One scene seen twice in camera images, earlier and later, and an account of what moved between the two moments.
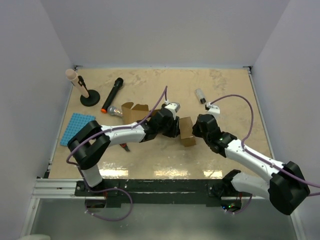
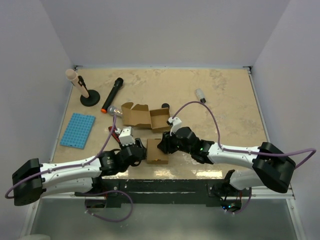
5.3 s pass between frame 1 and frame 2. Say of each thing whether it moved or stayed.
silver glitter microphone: stayed
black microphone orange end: stayed
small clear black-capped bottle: stayed
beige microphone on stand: stayed
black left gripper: moved
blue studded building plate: stayed
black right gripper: moved
